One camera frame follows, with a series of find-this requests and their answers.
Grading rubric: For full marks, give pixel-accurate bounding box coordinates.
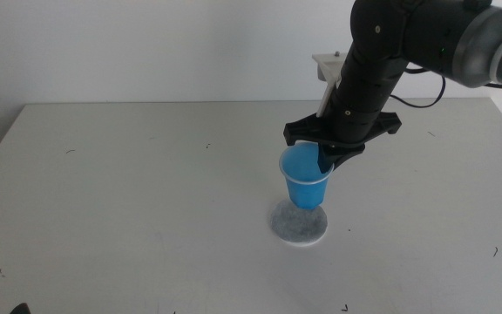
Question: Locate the black cable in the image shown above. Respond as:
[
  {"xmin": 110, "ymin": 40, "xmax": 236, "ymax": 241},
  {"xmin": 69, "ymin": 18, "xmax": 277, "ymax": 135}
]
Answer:
[{"xmin": 390, "ymin": 65, "xmax": 447, "ymax": 109}]

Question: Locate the blue plastic cup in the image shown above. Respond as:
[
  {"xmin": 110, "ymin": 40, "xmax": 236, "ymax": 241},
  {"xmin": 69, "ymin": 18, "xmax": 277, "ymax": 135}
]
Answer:
[{"xmin": 278, "ymin": 141, "xmax": 335, "ymax": 210}]

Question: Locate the round grey cup mat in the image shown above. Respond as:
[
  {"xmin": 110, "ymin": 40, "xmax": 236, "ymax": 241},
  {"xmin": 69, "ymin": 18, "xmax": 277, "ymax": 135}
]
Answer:
[{"xmin": 269, "ymin": 198, "xmax": 329, "ymax": 248}]

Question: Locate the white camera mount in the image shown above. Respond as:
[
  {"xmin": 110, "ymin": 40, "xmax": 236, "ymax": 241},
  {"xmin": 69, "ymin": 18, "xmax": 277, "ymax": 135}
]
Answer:
[{"xmin": 311, "ymin": 51, "xmax": 344, "ymax": 119}]

